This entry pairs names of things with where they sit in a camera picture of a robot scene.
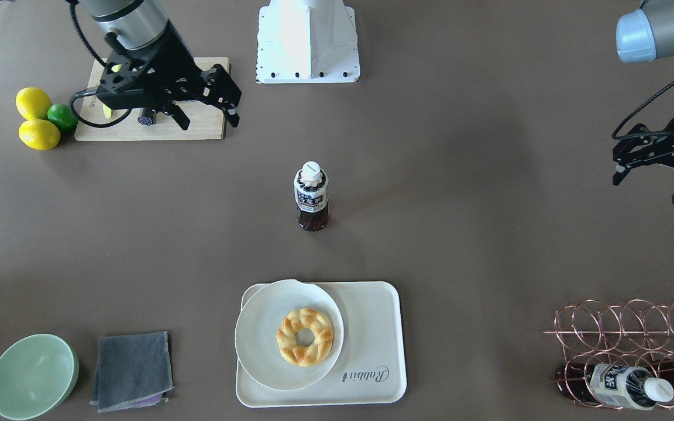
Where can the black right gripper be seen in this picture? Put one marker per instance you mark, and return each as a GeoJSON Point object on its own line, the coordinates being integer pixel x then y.
{"type": "Point", "coordinates": [177, 63]}

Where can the tea bottle front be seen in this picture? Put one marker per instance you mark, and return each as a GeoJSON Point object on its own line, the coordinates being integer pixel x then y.
{"type": "Point", "coordinates": [311, 196]}

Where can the tea bottle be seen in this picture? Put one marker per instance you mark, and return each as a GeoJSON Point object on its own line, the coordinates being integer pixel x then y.
{"type": "Point", "coordinates": [613, 386]}
{"type": "Point", "coordinates": [311, 196]}

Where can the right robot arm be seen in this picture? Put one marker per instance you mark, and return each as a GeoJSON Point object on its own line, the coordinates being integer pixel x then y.
{"type": "Point", "coordinates": [137, 24]}

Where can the tea bottle in rack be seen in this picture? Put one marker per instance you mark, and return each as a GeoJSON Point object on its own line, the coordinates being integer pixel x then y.
{"type": "Point", "coordinates": [613, 386]}

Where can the cream rectangular serving tray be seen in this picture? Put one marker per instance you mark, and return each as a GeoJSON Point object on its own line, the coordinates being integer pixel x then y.
{"type": "Point", "coordinates": [371, 366]}

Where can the wooden cutting board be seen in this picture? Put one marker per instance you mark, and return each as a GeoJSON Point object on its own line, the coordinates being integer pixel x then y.
{"type": "Point", "coordinates": [206, 122]}

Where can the steel muddler black tip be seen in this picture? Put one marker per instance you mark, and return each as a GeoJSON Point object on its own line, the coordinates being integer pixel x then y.
{"type": "Point", "coordinates": [147, 117]}

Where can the yellow plastic knife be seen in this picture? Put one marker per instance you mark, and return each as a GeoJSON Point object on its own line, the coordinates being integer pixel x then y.
{"type": "Point", "coordinates": [108, 112]}

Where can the green lime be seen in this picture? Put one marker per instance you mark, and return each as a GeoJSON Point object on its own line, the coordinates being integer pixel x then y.
{"type": "Point", "coordinates": [62, 116]}

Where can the yellow lemon lower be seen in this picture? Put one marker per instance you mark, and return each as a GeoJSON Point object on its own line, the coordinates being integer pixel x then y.
{"type": "Point", "coordinates": [39, 134]}

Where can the yellow lemon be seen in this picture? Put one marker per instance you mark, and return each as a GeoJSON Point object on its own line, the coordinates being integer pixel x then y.
{"type": "Point", "coordinates": [39, 134]}
{"type": "Point", "coordinates": [33, 103]}

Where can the yellow lemon upper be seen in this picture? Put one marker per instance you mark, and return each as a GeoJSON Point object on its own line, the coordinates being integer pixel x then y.
{"type": "Point", "coordinates": [33, 103]}

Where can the white round plate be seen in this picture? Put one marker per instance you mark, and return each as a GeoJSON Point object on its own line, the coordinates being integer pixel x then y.
{"type": "Point", "coordinates": [259, 321]}

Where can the grey folded cloth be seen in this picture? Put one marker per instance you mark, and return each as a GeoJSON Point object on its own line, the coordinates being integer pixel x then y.
{"type": "Point", "coordinates": [133, 371]}

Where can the mint green bowl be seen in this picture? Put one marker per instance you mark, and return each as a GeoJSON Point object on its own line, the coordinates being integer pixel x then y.
{"type": "Point", "coordinates": [37, 373]}

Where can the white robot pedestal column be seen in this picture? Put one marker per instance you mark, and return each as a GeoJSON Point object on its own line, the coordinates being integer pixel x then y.
{"type": "Point", "coordinates": [307, 42]}

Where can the copper wire bottle rack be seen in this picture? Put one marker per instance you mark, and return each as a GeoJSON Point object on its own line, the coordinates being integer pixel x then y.
{"type": "Point", "coordinates": [632, 332]}

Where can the braided ring bread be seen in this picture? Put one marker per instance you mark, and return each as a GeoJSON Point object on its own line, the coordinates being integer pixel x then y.
{"type": "Point", "coordinates": [311, 320]}

